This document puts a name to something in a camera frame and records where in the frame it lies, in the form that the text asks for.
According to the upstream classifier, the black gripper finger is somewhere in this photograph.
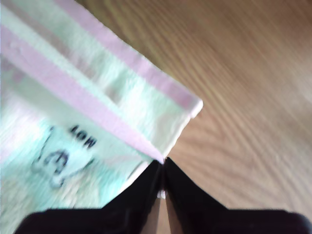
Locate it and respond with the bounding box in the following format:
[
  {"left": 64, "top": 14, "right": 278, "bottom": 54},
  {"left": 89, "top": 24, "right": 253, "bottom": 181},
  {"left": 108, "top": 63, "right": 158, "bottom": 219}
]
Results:
[
  {"left": 101, "top": 161, "right": 163, "bottom": 212},
  {"left": 163, "top": 157, "right": 230, "bottom": 212}
]

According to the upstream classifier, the pastel green pink tea towel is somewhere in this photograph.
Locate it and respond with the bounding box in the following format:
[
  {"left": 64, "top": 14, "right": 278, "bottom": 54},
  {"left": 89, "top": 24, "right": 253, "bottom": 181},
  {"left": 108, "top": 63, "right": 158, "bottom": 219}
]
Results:
[{"left": 0, "top": 0, "right": 204, "bottom": 234}]

